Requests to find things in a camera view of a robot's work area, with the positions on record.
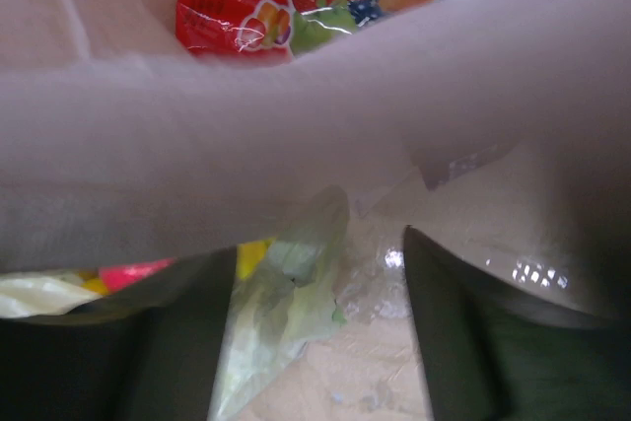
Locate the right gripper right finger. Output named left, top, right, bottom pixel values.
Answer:
left=402, top=227, right=630, bottom=420

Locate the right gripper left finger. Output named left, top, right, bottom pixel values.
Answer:
left=1, top=248, right=237, bottom=420

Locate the light green plastic bag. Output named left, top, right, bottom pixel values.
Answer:
left=0, top=186, right=352, bottom=420

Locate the beige canvas tote bag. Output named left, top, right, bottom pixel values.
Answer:
left=0, top=0, right=631, bottom=272

